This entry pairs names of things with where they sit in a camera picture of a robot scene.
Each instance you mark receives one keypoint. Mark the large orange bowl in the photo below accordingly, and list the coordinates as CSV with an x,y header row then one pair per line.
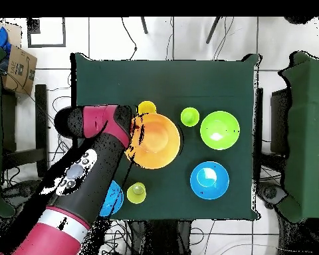
x,y
159,143

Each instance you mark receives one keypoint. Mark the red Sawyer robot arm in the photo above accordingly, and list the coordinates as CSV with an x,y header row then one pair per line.
x,y
101,164

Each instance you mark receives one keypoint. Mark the green cup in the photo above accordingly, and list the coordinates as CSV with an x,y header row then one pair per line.
x,y
189,117

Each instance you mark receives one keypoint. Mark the pale translucent yellow cup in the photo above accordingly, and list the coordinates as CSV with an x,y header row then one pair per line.
x,y
136,196

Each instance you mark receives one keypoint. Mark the large green bowl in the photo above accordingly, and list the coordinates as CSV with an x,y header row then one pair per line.
x,y
218,124

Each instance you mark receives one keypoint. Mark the dark green table cloth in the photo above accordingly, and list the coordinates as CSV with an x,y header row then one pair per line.
x,y
162,79

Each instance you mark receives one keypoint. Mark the large blue bowl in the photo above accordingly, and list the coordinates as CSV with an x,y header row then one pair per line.
x,y
113,199
212,188

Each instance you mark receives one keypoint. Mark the black stand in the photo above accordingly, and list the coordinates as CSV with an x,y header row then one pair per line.
x,y
159,239

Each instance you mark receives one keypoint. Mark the black tripod leg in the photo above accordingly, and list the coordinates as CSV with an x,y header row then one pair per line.
x,y
212,29
144,25

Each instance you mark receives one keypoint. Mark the black chair base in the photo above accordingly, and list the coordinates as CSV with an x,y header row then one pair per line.
x,y
271,192

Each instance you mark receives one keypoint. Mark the printed cardboard box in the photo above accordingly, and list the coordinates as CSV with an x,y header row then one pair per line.
x,y
18,77

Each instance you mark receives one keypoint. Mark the blue bag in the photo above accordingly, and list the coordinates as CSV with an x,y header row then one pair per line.
x,y
1,38

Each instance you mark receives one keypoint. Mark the black chair frame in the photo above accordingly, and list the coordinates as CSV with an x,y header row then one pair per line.
x,y
41,119

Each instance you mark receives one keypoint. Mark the black square floor frame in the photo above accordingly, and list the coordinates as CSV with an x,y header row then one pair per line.
x,y
33,28

